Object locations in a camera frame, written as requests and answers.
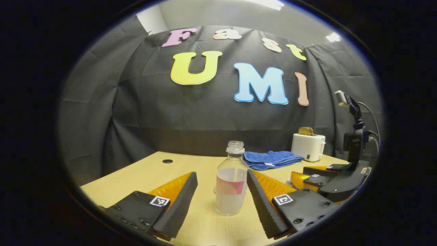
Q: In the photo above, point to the white toaster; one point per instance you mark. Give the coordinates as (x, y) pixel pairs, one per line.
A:
(305, 147)

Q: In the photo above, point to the brown bread slice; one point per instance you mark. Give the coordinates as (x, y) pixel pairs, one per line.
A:
(310, 131)
(302, 131)

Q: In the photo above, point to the black backdrop cloth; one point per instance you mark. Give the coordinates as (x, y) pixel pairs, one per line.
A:
(136, 112)

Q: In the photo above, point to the clear plastic water bottle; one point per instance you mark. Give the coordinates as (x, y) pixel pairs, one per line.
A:
(231, 191)

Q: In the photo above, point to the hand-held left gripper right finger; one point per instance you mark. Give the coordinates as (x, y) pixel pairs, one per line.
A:
(264, 205)

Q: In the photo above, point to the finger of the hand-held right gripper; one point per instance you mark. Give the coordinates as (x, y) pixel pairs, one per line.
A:
(338, 167)
(317, 181)

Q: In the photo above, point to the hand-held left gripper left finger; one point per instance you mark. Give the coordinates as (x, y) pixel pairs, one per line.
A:
(177, 205)

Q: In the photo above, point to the ceiling light panel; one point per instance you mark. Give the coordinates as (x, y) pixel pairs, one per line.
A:
(333, 37)

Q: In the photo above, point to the folded blue towel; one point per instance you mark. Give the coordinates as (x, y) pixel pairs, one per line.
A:
(269, 159)

